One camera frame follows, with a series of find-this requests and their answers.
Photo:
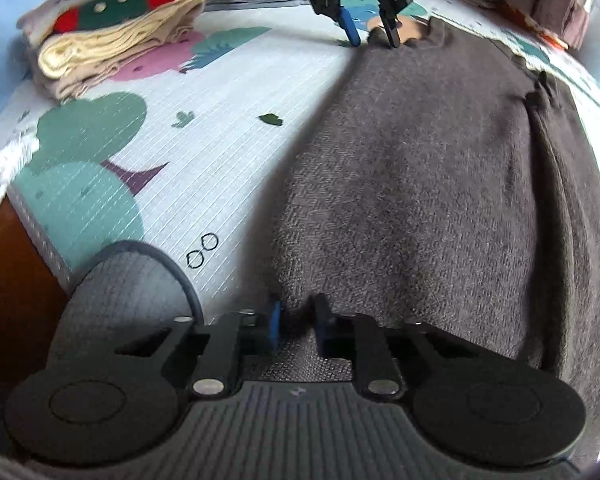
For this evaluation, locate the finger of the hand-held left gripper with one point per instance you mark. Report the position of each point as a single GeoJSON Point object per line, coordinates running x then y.
{"type": "Point", "coordinates": [392, 27]}
{"type": "Point", "coordinates": [349, 27]}

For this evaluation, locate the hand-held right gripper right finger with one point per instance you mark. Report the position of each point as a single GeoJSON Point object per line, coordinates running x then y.
{"type": "Point", "coordinates": [322, 330]}

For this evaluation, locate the cream folded garments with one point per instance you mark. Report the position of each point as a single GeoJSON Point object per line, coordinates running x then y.
{"type": "Point", "coordinates": [105, 55]}

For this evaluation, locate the light blue heart-print blanket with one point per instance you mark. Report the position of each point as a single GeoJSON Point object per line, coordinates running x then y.
{"type": "Point", "coordinates": [5, 60]}

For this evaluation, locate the red green knitted garment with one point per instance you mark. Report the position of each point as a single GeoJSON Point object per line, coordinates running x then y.
{"type": "Point", "coordinates": [130, 2]}

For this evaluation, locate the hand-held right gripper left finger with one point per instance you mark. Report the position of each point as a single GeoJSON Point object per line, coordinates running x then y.
{"type": "Point", "coordinates": [276, 327]}

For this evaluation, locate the cartoon animal print play mat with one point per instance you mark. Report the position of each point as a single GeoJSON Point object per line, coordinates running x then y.
{"type": "Point", "coordinates": [205, 110]}

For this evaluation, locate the brown sweater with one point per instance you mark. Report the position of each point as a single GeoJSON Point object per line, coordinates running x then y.
{"type": "Point", "coordinates": [430, 185]}

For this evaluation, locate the white fringed cloth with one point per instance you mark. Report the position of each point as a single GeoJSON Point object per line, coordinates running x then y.
{"type": "Point", "coordinates": [10, 160]}

